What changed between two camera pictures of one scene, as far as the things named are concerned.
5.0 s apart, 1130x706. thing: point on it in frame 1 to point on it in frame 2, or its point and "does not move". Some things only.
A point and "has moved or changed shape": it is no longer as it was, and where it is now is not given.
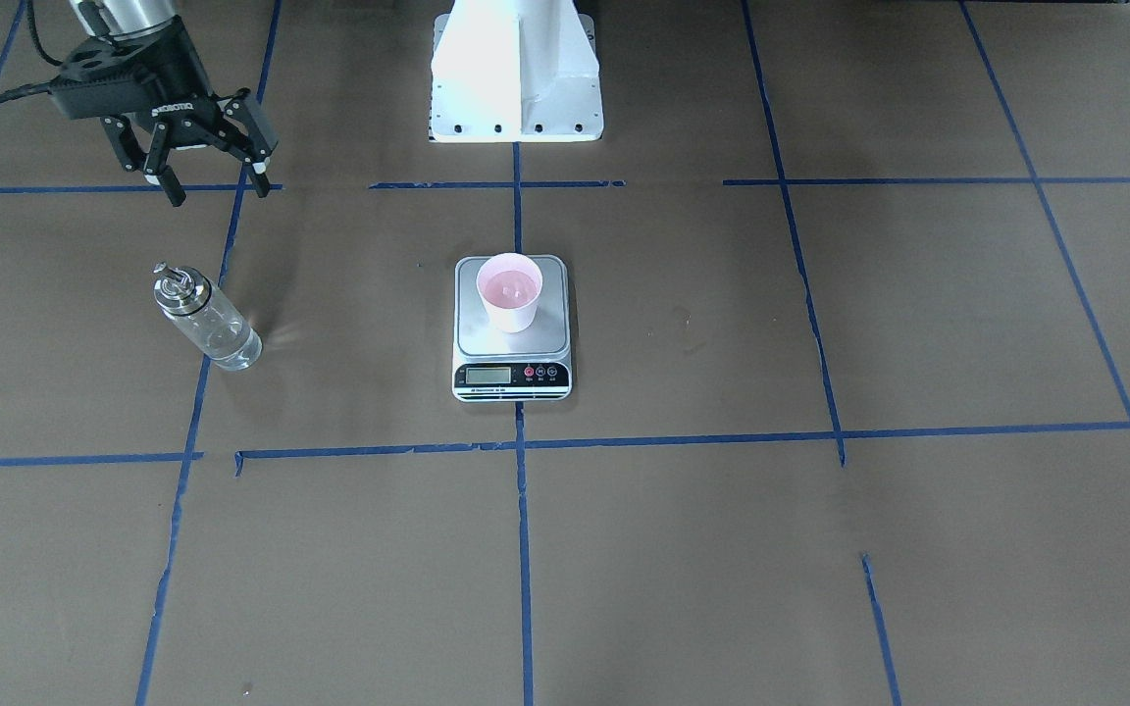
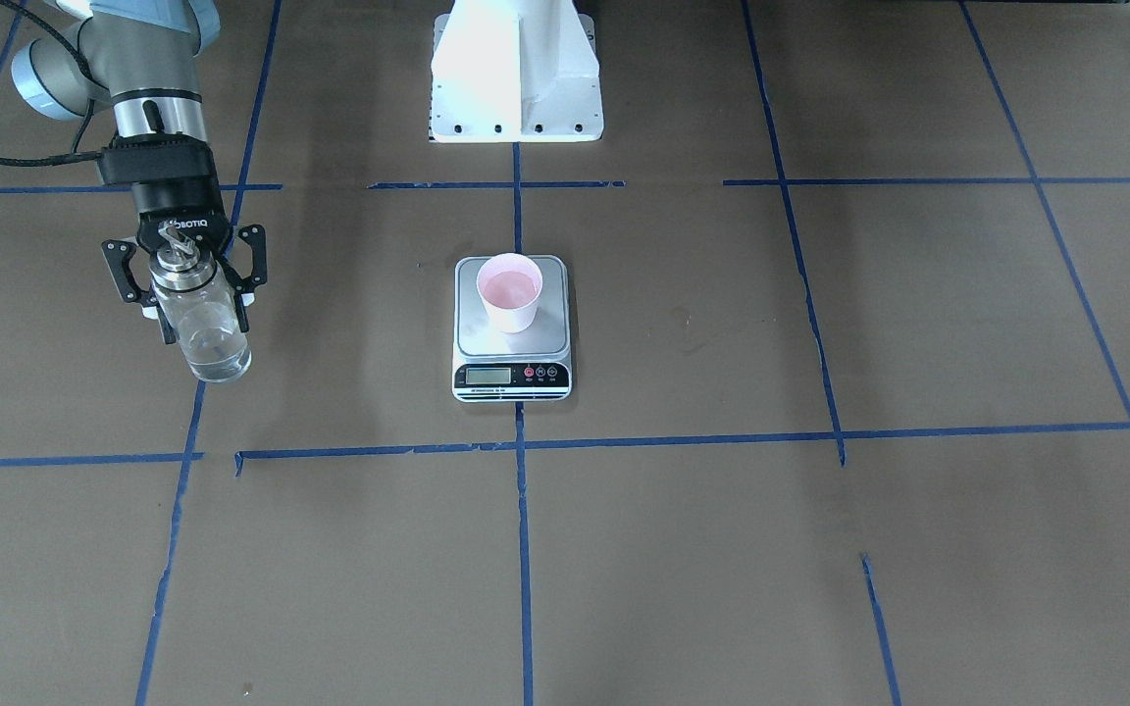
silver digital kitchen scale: x=501 y=367 does not move
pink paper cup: x=510 y=284 does not move
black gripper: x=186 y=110 to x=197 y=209
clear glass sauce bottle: x=207 y=315 has moved or changed shape
